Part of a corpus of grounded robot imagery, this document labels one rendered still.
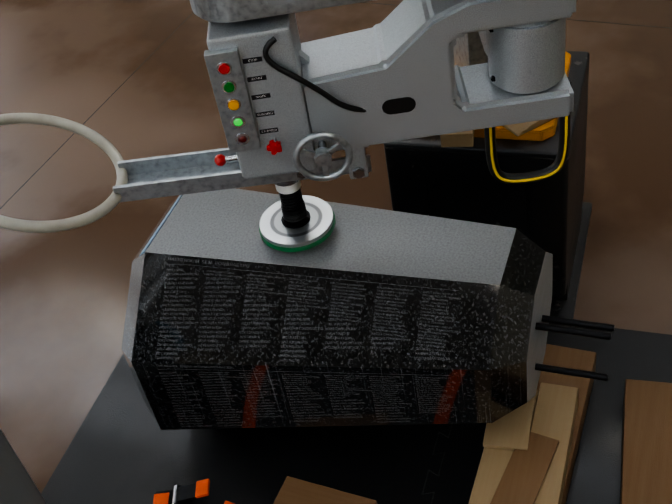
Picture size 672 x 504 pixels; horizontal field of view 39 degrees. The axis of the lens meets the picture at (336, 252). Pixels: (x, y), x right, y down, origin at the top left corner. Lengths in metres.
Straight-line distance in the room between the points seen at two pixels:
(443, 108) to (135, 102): 2.91
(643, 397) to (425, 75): 1.36
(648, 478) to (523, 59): 1.32
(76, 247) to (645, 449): 2.49
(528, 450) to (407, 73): 1.18
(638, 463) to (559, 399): 0.29
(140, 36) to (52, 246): 1.76
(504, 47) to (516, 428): 1.16
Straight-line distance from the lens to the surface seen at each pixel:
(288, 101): 2.37
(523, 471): 2.86
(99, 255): 4.21
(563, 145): 2.67
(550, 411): 3.00
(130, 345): 2.91
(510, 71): 2.43
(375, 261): 2.64
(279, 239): 2.68
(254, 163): 2.47
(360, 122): 2.42
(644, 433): 3.12
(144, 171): 2.71
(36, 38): 6.03
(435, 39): 2.32
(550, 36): 2.39
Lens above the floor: 2.60
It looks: 42 degrees down
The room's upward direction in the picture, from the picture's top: 11 degrees counter-clockwise
